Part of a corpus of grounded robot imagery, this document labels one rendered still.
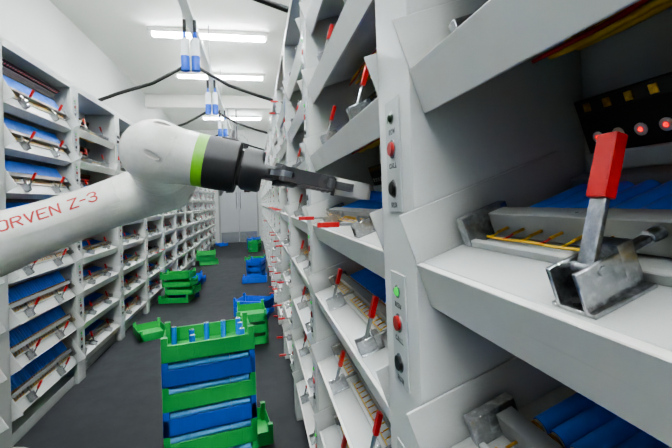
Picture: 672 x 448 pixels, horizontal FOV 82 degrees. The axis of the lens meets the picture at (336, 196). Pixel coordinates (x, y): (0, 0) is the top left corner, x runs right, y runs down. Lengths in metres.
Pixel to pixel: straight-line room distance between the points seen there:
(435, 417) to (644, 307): 0.25
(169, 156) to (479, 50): 0.50
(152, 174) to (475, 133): 0.49
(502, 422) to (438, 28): 0.38
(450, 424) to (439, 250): 0.17
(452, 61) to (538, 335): 0.21
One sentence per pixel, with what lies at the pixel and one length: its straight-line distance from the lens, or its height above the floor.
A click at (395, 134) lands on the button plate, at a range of 0.42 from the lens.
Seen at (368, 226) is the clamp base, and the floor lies 0.95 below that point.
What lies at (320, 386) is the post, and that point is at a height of 0.48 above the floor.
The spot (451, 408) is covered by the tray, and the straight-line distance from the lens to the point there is 0.44.
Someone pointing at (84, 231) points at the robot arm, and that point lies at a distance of 0.81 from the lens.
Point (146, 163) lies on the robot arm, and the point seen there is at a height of 1.06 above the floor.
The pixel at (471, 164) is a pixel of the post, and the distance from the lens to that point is 0.41.
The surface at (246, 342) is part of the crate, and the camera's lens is 1.46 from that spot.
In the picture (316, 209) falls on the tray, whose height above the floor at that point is 0.97.
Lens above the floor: 0.99
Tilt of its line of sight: 1 degrees up
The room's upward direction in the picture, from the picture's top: 2 degrees counter-clockwise
